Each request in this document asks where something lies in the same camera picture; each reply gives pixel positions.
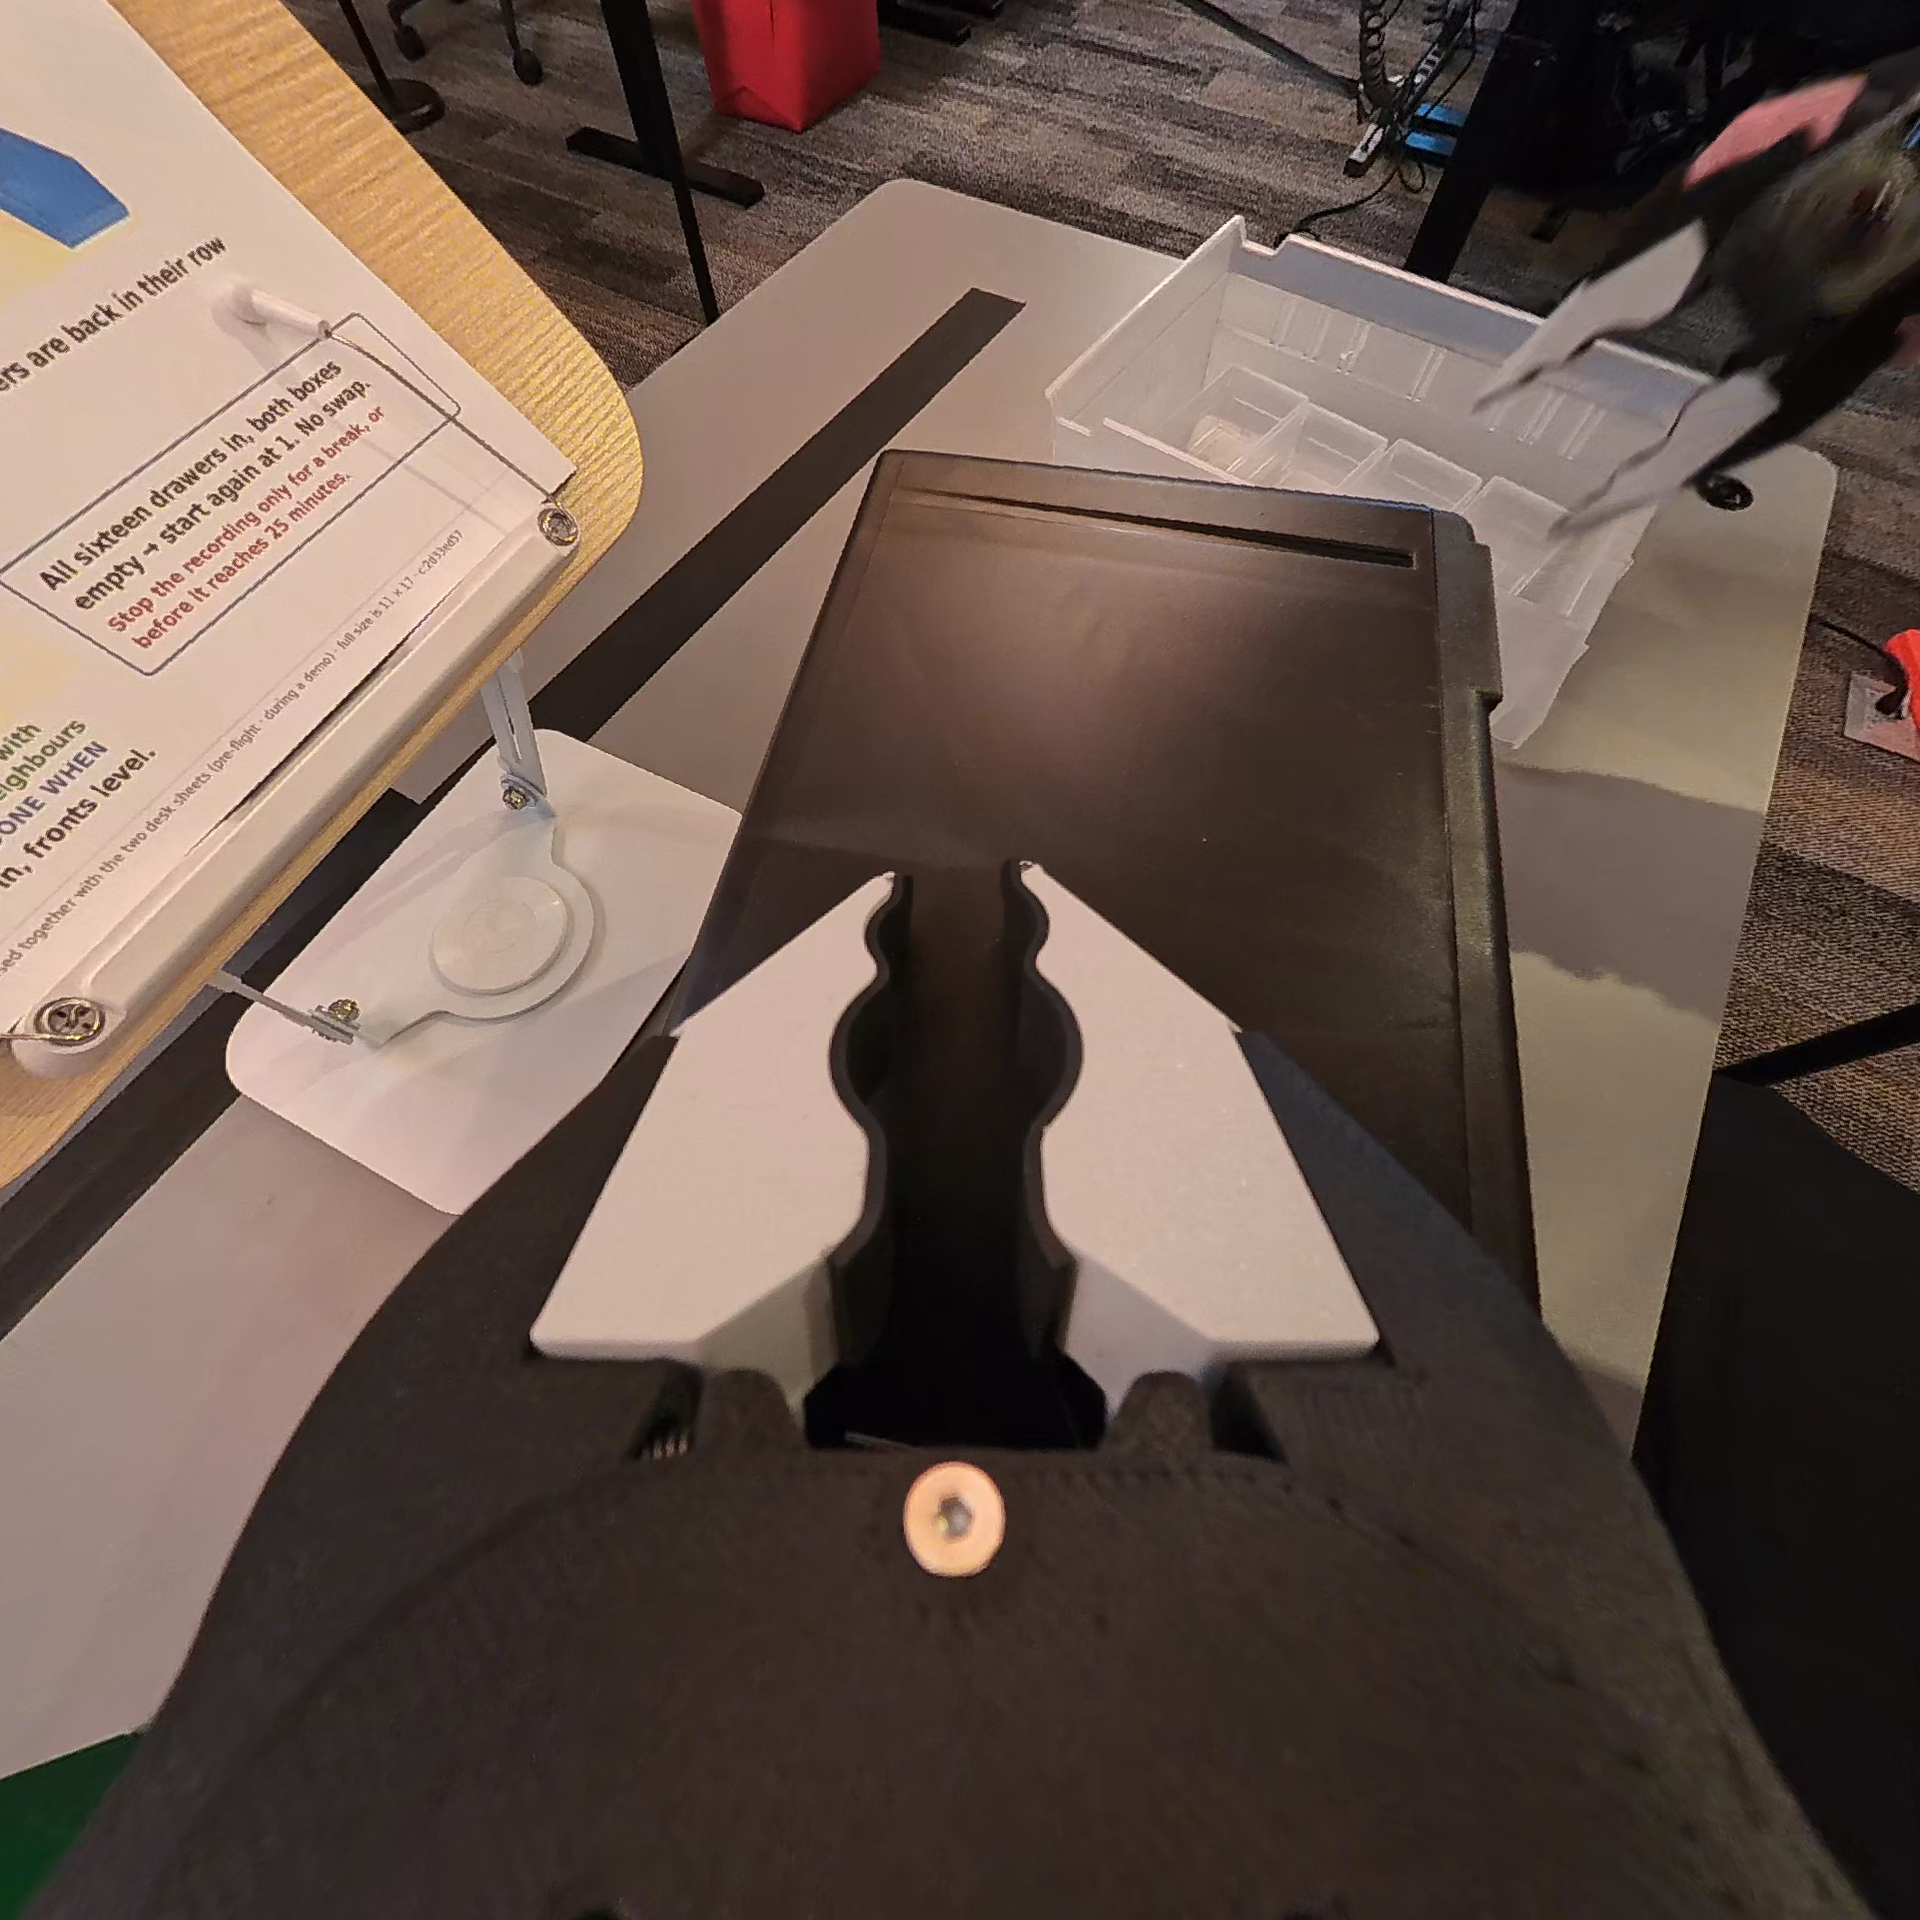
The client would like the black drawer cabinet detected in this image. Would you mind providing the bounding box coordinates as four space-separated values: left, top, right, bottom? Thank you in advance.
661 449 1546 1450

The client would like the printed instruction sheet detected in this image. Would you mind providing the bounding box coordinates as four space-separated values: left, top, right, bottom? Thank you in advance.
0 0 578 1038

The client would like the power strip with cables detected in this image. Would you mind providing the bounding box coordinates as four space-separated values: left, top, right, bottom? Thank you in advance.
1341 0 1478 168

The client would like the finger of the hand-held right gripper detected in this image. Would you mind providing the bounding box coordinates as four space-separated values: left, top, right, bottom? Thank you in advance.
1476 224 1730 407
1558 374 1789 536

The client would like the large clear plastic bin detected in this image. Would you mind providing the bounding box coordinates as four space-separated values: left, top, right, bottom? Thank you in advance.
1044 217 1728 753

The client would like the black desk leg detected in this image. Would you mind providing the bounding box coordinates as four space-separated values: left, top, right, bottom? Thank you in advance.
1402 0 1548 280
566 0 769 325

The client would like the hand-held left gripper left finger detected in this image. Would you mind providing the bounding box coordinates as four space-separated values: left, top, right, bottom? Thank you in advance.
528 872 915 1374

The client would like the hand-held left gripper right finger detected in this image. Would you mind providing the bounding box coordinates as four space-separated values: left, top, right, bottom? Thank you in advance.
997 861 1384 1378

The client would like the red bag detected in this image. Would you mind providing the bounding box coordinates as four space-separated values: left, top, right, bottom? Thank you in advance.
692 0 885 136

